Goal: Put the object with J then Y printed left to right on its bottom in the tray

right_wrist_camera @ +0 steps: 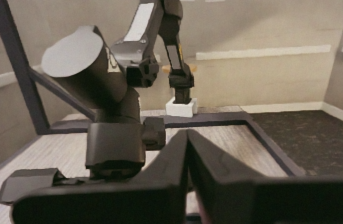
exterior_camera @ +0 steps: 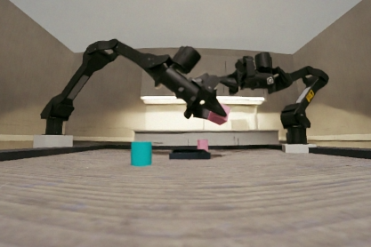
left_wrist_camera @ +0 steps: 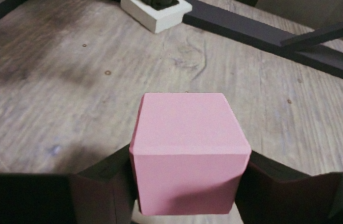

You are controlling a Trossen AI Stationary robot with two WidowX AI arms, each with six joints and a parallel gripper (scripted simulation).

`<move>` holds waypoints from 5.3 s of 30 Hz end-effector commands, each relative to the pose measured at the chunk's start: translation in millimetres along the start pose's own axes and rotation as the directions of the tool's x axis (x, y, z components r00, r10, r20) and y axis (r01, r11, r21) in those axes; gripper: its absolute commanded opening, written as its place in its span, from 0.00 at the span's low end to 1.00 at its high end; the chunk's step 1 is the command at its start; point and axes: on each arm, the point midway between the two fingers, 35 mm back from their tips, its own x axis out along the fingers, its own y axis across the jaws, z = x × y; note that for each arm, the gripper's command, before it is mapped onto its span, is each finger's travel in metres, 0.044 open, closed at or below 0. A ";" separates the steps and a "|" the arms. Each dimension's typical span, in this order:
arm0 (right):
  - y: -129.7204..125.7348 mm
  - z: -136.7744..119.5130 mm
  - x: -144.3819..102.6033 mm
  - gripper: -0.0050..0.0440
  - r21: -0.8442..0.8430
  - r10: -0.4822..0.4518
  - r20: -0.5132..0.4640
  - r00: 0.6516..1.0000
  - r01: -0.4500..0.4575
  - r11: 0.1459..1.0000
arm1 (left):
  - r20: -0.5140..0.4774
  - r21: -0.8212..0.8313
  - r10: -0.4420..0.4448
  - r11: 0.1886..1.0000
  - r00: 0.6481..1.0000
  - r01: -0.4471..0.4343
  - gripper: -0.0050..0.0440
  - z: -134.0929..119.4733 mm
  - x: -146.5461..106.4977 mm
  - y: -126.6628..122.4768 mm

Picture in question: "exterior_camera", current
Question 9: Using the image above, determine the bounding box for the teal cylinder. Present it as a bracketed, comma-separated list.
[131, 141, 152, 166]

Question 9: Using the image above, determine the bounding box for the pink cube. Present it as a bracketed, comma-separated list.
[207, 104, 230, 125]

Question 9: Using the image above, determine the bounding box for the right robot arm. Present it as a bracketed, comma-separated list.
[235, 52, 329, 145]

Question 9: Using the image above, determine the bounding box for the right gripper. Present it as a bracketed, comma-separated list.
[219, 60, 262, 95]

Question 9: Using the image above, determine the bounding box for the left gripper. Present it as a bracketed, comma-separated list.
[173, 75, 227, 120]

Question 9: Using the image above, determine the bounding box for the pink cylinder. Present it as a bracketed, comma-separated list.
[198, 139, 208, 151]

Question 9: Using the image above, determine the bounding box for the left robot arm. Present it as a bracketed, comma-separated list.
[40, 38, 201, 135]

